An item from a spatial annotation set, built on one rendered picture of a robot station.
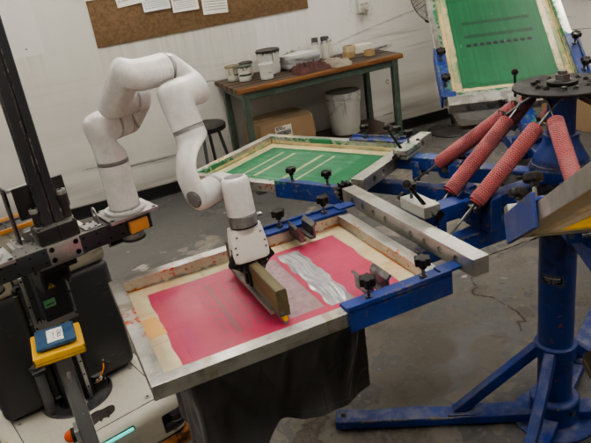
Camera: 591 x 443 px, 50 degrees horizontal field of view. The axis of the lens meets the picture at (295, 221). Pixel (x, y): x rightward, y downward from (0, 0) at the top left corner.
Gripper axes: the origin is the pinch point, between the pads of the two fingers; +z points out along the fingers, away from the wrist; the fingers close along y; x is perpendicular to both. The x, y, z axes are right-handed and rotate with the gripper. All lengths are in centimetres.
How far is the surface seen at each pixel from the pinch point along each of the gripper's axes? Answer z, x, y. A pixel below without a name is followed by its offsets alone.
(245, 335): 6.7, 16.7, 10.4
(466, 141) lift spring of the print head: -13, -18, -88
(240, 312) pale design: 5.9, 5.6, 7.7
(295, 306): 6.5, 12.0, -5.3
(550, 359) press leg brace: 68, 1, -101
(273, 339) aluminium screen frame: 3.9, 28.4, 7.1
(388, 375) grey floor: 97, -65, -69
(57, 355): 6, -6, 54
